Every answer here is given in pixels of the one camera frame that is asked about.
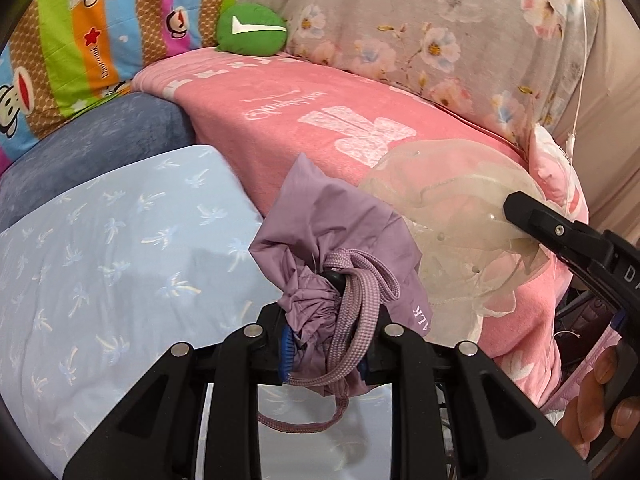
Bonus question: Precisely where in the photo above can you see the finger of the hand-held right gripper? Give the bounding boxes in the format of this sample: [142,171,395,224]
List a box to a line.
[565,257,628,333]
[502,191,617,281]

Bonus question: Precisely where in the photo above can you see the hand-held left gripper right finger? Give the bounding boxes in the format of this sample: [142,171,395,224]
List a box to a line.
[350,310,592,480]

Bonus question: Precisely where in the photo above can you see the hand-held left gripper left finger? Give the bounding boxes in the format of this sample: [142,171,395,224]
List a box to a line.
[62,305,301,480]

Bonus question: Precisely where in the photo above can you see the translucent plastic bag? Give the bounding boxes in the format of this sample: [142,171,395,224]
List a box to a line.
[357,139,563,343]

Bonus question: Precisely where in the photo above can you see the mauve drawstring bag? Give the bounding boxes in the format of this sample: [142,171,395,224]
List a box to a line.
[248,152,425,435]

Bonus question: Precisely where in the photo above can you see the person's right hand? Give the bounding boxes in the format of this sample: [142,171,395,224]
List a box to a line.
[556,346,640,461]

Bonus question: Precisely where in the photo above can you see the pink and white pillow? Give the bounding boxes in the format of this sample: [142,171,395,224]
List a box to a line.
[529,124,576,211]

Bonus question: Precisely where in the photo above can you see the light blue palm print cloth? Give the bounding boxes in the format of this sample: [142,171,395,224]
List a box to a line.
[0,145,291,480]

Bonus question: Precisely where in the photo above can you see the pink printed blanket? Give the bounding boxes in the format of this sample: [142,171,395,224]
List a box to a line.
[131,46,591,406]

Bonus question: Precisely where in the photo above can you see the floral grey pillow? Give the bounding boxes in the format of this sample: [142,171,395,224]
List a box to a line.
[235,0,601,156]

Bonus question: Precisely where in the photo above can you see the blue-grey sofa cushion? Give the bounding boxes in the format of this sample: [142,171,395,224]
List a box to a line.
[0,92,197,231]

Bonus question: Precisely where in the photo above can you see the green round cushion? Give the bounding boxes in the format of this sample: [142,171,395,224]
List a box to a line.
[216,3,289,57]

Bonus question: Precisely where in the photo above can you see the colourful monkey print pillow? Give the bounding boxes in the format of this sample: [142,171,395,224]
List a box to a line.
[0,0,251,171]

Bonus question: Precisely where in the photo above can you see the thin white cord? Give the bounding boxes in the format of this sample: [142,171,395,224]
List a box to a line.
[566,0,590,153]

